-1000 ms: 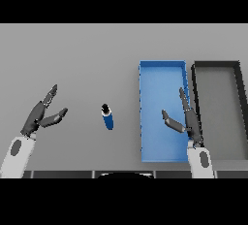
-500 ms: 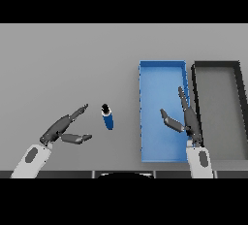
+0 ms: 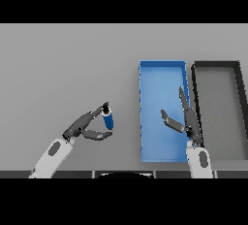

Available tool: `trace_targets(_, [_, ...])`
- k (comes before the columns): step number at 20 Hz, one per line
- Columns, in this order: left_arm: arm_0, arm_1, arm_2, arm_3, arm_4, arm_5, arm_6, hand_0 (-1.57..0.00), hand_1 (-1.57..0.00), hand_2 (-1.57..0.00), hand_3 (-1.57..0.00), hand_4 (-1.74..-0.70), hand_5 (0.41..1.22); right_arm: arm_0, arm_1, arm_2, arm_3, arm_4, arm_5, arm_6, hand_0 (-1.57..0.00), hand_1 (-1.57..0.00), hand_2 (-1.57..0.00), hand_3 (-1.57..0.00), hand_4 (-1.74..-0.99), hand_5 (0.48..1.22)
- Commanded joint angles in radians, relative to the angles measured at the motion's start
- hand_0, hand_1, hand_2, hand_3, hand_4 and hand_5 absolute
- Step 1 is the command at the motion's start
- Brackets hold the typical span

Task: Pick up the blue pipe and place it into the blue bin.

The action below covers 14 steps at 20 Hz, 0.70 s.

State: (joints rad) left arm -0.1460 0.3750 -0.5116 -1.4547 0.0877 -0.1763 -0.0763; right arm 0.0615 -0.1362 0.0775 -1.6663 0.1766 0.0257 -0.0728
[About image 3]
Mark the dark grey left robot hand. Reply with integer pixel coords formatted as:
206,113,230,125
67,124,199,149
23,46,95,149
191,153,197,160
61,102,113,142

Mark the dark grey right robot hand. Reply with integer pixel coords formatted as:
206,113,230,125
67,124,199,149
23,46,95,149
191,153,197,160
160,86,203,147

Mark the blue pipe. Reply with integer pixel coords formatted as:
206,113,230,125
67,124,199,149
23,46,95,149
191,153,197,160
101,104,114,131

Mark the blue bin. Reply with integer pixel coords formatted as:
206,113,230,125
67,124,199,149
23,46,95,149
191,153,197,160
138,59,192,164

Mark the dark grey bin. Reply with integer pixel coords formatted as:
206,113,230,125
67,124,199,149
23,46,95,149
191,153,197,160
191,60,248,162

